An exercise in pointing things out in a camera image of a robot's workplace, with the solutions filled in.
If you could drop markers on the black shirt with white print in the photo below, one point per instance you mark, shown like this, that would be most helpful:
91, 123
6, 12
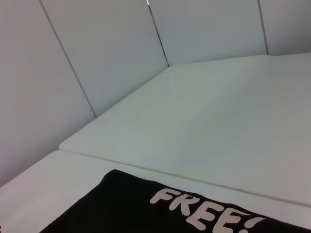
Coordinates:
126, 208

